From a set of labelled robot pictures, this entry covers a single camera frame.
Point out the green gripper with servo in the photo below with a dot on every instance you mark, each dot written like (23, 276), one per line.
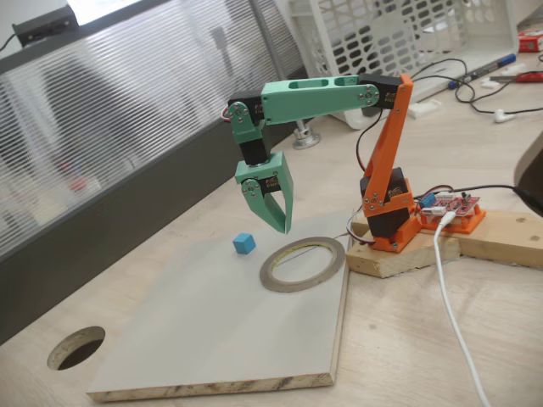
(277, 175)

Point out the blue cube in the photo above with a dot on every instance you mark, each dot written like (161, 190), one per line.
(244, 245)

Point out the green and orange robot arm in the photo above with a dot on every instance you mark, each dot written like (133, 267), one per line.
(314, 102)

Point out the silver round clamp foot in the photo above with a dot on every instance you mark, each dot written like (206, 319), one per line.
(306, 137)

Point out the short wooden base block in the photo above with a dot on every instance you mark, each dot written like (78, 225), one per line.
(390, 260)

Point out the grey chipboard panel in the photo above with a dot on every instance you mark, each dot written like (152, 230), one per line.
(203, 318)

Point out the grey partition with striped glass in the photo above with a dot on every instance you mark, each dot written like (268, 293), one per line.
(127, 106)

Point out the white plastic part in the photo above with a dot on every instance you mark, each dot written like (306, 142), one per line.
(424, 108)

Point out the red controller circuit board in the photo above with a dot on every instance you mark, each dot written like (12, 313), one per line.
(456, 205)

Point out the white plastic basket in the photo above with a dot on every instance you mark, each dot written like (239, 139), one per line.
(424, 38)

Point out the long wooden base plank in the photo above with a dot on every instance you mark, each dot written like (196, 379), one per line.
(500, 239)

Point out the white earbud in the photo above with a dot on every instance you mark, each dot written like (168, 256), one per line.
(501, 115)

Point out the blue capped marker pen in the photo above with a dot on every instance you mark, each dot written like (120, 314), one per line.
(488, 70)

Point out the black box device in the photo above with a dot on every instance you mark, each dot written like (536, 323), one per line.
(44, 23)

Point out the red box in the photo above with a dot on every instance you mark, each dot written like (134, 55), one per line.
(530, 43)

